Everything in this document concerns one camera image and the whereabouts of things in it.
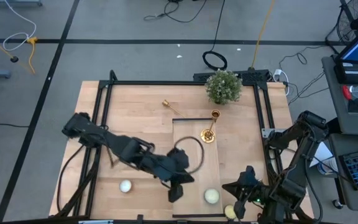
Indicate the white cardboard box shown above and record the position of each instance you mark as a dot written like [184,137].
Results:
[326,154]

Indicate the black aluminium rig frame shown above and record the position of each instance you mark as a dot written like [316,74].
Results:
[154,83]

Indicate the white and blue item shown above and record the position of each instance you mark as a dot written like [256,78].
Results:
[328,168]

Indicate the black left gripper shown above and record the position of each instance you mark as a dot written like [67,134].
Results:
[163,169]

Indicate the black perforated box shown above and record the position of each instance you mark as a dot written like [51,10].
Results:
[253,76]

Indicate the grey white flat item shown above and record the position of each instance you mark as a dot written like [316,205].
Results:
[95,222]

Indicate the white round candle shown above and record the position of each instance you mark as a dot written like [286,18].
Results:
[125,186]

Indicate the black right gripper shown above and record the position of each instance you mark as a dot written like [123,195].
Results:
[255,193]

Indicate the small black bracket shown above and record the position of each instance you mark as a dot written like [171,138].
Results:
[140,217]

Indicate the black caster wheel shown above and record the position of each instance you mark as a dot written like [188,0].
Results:
[338,204]

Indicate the black label printer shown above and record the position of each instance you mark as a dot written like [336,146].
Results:
[350,76]

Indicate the black floor fan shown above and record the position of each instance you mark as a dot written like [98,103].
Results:
[357,21]

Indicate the green potted plant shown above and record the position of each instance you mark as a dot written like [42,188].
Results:
[223,87]

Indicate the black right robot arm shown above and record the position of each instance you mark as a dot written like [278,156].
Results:
[294,183]

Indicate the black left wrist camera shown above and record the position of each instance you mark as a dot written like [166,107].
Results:
[179,158]

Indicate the gold candlestick holder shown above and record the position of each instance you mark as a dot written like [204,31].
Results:
[165,103]
[208,136]

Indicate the wooden shelf riser black legs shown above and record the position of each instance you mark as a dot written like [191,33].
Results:
[197,189]

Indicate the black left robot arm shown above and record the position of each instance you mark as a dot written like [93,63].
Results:
[126,149]

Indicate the yellow round candle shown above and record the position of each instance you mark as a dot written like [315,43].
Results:
[228,211]

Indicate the white power adapter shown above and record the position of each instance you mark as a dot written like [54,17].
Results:
[278,73]

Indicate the cream candle dark rim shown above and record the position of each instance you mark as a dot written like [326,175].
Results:
[212,196]

